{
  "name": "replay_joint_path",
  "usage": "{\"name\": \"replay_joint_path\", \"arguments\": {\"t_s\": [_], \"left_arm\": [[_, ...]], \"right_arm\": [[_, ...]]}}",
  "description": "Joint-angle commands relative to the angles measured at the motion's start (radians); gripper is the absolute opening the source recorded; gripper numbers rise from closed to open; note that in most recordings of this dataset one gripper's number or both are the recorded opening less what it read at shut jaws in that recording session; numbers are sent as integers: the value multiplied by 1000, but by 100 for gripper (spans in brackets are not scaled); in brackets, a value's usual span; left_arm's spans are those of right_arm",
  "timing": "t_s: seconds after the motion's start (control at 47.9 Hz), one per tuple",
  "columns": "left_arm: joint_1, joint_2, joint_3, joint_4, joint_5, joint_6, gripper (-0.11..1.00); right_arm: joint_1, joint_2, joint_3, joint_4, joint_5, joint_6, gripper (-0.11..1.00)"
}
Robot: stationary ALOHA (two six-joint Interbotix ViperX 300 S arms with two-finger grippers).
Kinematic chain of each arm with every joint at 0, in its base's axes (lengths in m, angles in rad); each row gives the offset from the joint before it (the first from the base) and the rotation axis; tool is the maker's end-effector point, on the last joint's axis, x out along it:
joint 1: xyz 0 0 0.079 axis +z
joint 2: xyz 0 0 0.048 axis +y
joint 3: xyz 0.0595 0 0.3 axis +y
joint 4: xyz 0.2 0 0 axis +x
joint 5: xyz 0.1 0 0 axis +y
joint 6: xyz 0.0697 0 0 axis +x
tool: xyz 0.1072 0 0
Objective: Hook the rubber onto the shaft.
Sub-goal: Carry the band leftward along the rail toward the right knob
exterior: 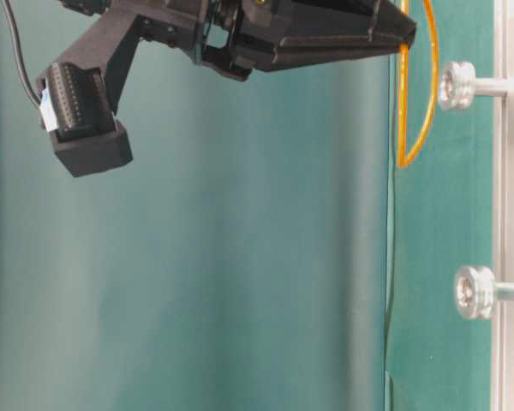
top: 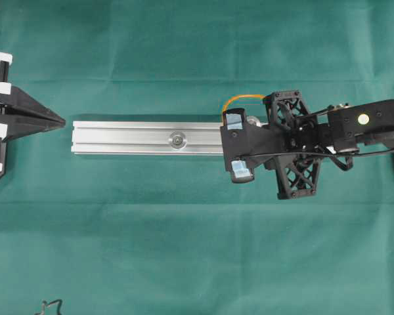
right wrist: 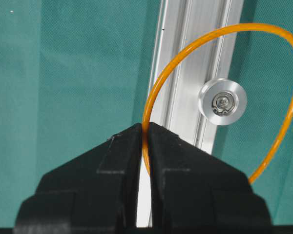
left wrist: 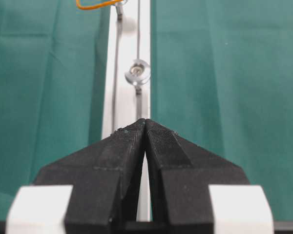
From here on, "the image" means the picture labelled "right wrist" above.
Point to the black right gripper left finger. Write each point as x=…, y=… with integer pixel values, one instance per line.
x=96, y=190

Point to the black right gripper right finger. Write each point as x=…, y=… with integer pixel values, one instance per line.
x=192, y=189

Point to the silver pulley shaft near end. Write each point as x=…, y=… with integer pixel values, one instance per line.
x=222, y=101

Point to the silver aluminium extrusion rail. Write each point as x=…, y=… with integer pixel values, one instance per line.
x=180, y=22

